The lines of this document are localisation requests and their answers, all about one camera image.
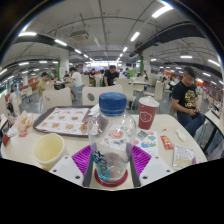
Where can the group of cream chairs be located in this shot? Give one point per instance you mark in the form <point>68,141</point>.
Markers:
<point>158,90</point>

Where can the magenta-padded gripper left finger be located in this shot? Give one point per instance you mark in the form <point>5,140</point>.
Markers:
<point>65,168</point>

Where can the brown food tray with menu paper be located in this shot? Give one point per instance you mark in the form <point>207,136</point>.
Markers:
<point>61,121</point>

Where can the red paper cup with lid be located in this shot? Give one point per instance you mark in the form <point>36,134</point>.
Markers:
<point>147,115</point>

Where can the crumpled white napkin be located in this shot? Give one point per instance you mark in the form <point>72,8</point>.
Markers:
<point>94,110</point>

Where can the cream neighbouring table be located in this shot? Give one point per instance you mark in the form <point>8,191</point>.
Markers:
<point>215,123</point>

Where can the clear plastic packet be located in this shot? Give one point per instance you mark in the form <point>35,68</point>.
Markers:
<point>183,156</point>

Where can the small white sachet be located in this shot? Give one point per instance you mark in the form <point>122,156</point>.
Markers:
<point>181,135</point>

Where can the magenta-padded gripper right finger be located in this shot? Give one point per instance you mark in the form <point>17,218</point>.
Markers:
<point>158,168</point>

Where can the flat round red coaster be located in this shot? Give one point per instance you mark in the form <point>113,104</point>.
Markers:
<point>100,180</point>

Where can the ceiling air conditioner unit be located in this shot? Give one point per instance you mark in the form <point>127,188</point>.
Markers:
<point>79,35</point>

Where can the colourful sticker sheet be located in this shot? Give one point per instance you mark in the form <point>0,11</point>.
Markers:
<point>146,141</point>

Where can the person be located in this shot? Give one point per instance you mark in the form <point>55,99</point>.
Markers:
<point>42,86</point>
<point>185,96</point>
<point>110,76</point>
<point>77,80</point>

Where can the red sauce sachet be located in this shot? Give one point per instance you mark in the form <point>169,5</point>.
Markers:
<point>22,132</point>
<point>166,142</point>

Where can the group of ceiling lights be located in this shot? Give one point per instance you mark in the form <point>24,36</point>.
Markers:
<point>161,10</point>

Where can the clear blue-capped water bottle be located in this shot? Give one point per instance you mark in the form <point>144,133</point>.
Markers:
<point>111,133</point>

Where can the cream chair with round hole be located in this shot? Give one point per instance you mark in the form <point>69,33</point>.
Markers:
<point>106,93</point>
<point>57,98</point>

